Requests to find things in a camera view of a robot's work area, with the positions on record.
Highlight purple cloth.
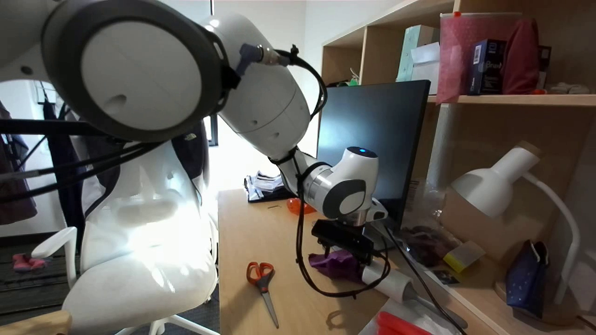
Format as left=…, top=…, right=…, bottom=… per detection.
left=308, top=249, right=368, bottom=283

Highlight white desk lamp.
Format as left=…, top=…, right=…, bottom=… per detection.
left=449, top=141, right=582, bottom=308

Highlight white cloth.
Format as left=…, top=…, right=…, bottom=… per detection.
left=547, top=82, right=591, bottom=95

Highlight white lint roller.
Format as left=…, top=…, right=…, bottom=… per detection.
left=361, top=262, right=469, bottom=329

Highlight clear plastic bag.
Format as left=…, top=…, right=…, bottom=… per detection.
left=400, top=181, right=462, bottom=268

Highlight red plastic object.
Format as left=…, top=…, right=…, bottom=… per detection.
left=376, top=311, right=434, bottom=335

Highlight orange plastic object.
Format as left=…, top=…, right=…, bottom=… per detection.
left=286, top=197, right=318, bottom=216

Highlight yellow sponge block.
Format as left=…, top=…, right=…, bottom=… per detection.
left=443, top=241, right=486, bottom=274

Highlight folded clothes pile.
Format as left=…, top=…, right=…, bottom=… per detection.
left=244, top=171, right=297, bottom=203

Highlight black monitor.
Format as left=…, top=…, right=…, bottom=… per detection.
left=316, top=80, right=432, bottom=229

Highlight blue starry bag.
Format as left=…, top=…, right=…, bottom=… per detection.
left=505, top=239, right=550, bottom=320

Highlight wooden shelf unit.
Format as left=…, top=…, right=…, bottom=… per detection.
left=321, top=0, right=596, bottom=335

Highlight white box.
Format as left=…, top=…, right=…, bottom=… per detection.
left=410, top=42, right=441, bottom=95

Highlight teal box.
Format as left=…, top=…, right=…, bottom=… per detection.
left=396, top=25, right=441, bottom=83

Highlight dark blue box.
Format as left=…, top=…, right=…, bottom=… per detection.
left=467, top=39, right=508, bottom=96

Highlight white office chair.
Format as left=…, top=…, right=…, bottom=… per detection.
left=30, top=139, right=220, bottom=335

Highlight red pouch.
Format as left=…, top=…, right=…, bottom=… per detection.
left=501, top=18, right=541, bottom=95

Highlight pink slippers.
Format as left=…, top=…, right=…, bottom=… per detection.
left=12, top=253, right=48, bottom=272

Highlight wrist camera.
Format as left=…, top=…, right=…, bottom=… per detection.
left=311, top=219, right=374, bottom=255

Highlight black cable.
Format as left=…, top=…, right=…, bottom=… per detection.
left=381, top=222, right=468, bottom=335

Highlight orange handled scissors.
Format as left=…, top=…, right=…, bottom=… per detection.
left=246, top=261, right=280, bottom=329

